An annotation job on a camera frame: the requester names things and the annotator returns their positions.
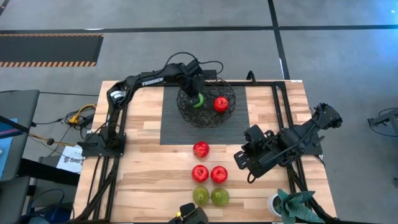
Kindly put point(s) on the blue panel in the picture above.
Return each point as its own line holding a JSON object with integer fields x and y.
{"x": 6, "y": 149}

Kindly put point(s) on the green leafy plant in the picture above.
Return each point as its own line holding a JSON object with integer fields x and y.
{"x": 295, "y": 207}

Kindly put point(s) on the red apple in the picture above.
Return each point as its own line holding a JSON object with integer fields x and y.
{"x": 221, "y": 104}
{"x": 201, "y": 149}
{"x": 200, "y": 173}
{"x": 219, "y": 175}

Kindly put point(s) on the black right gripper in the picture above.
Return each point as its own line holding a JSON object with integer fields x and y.
{"x": 262, "y": 146}

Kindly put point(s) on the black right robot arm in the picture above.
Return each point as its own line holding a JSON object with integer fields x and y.
{"x": 326, "y": 116}

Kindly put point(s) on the white printed paper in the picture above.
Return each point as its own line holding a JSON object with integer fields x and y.
{"x": 70, "y": 160}

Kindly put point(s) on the black hazard-striped floor mat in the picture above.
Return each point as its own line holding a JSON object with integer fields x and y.
{"x": 46, "y": 49}

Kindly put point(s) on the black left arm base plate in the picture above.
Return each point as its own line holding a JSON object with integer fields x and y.
{"x": 93, "y": 150}

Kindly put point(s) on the dark grey mesh mat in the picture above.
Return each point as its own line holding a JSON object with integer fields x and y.
{"x": 174, "y": 130}

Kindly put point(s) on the black object with yellow tag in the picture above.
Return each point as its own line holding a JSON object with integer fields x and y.
{"x": 189, "y": 214}

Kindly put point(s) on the white plant pot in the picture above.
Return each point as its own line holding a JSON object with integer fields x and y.
{"x": 272, "y": 205}

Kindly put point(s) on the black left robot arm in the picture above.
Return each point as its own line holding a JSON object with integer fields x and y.
{"x": 152, "y": 81}

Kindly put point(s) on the green apple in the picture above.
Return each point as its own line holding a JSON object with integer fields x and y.
{"x": 201, "y": 196}
{"x": 201, "y": 100}
{"x": 220, "y": 197}

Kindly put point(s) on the grey metal stand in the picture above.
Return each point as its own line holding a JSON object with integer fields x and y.
{"x": 385, "y": 119}

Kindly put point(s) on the black aluminium table frame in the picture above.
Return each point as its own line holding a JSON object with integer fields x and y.
{"x": 264, "y": 83}

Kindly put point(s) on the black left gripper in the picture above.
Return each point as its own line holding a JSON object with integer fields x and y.
{"x": 194, "y": 84}

